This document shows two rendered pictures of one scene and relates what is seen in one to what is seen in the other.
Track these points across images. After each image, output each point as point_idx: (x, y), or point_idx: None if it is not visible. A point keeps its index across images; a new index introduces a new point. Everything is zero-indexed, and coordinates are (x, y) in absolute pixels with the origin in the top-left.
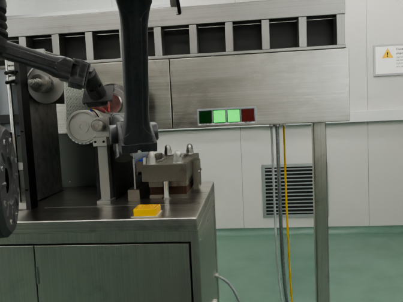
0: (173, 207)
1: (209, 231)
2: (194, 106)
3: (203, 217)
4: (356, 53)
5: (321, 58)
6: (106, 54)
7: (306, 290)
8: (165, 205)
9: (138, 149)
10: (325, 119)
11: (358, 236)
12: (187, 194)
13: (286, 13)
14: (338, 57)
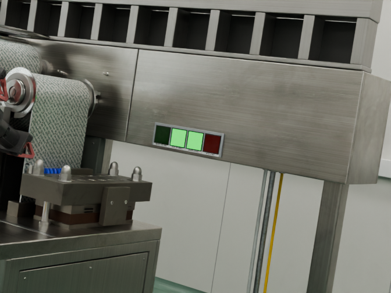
0: (19, 231)
1: (99, 285)
2: (153, 118)
3: (53, 256)
4: None
5: (322, 80)
6: (86, 32)
7: None
8: (18, 228)
9: (16, 152)
10: (312, 174)
11: None
12: (70, 225)
13: (289, 7)
14: (346, 82)
